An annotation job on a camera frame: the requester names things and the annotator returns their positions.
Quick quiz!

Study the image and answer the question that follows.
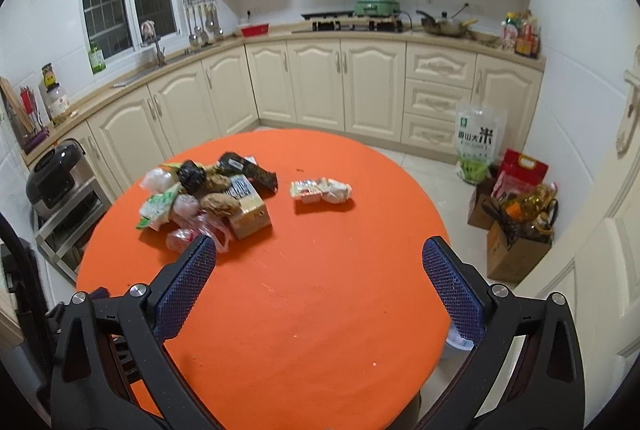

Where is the clear green rice bag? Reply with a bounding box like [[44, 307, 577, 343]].
[[454, 103, 507, 185]]

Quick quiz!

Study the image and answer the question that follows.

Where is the green glass bottle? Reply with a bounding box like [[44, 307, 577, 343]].
[[89, 41, 107, 75]]

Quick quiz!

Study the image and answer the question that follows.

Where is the cream base cabinet unit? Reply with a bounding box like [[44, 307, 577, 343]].
[[22, 30, 547, 201]]

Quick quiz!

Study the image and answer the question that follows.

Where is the cluster of condiment bottles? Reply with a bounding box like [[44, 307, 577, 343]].
[[501, 10, 542, 58]]

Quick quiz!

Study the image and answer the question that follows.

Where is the open brown cardboard box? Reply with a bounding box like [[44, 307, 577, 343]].
[[467, 180, 501, 231], [486, 217, 555, 283]]

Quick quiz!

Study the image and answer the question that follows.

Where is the dark snack wrapper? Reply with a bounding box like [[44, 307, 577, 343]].
[[217, 152, 278, 196]]

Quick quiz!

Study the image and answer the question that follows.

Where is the small cardboard box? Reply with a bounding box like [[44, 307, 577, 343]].
[[225, 175, 272, 240]]

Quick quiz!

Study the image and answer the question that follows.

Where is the white packet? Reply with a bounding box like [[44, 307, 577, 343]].
[[290, 179, 328, 203]]

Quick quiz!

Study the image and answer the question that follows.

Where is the metal shelf rack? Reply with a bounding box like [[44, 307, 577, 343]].
[[34, 177, 112, 283]]

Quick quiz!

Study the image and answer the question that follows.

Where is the white plastic bag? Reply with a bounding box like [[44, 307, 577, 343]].
[[140, 166, 181, 193]]

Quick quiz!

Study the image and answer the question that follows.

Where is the green white snack wrapper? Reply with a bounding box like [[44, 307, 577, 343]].
[[135, 190, 183, 232]]

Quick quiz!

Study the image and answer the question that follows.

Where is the cream door handle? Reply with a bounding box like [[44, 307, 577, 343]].
[[616, 69, 640, 158]]

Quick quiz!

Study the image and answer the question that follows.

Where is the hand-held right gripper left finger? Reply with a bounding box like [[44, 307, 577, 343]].
[[50, 234, 236, 430]]

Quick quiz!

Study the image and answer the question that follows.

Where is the wall rack with ladles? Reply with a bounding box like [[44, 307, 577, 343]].
[[182, 0, 226, 47]]

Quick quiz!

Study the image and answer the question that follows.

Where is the black gas cooktop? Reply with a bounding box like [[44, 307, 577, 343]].
[[312, 17, 405, 32]]

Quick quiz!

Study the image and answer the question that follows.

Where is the steel kitchen sink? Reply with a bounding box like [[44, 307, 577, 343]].
[[112, 53, 201, 88]]

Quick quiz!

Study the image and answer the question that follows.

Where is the red rice bag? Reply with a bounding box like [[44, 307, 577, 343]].
[[492, 149, 549, 201]]

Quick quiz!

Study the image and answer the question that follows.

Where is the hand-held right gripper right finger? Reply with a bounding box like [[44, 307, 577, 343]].
[[415, 236, 586, 430]]

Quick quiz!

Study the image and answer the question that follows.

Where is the brown paper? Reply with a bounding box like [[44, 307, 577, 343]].
[[200, 193, 243, 218], [202, 170, 233, 196]]

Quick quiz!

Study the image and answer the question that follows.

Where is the cooking oil bottle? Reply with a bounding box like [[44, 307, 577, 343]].
[[502, 184, 558, 223]]

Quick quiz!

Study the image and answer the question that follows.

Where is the black rice cooker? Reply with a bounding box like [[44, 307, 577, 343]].
[[26, 139, 87, 221]]

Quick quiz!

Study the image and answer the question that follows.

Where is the cream door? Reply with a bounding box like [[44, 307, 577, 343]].
[[510, 25, 640, 430]]

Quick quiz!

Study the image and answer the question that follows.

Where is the metal wok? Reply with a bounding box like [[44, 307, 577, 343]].
[[416, 9, 478, 37]]

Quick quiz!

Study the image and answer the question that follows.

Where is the black plastic bag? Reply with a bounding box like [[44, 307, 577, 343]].
[[177, 160, 208, 193]]

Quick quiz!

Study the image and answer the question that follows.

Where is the pink clear plastic bag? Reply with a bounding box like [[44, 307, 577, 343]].
[[165, 194, 233, 253]]

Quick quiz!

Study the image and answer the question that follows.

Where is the purple chopstick holder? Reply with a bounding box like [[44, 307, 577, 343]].
[[19, 85, 51, 151]]

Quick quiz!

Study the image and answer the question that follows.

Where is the wooden cutting board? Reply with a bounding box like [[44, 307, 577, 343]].
[[0, 76, 36, 146]]

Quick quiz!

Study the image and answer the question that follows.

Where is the green electric pot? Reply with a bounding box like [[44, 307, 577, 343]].
[[355, 0, 403, 18]]

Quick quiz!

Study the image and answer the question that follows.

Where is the cream cabinet drawer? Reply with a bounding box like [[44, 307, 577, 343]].
[[406, 44, 476, 88], [401, 113, 463, 148], [404, 79, 473, 121]]

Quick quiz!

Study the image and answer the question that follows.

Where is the large clear jar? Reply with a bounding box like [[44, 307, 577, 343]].
[[44, 83, 71, 126]]

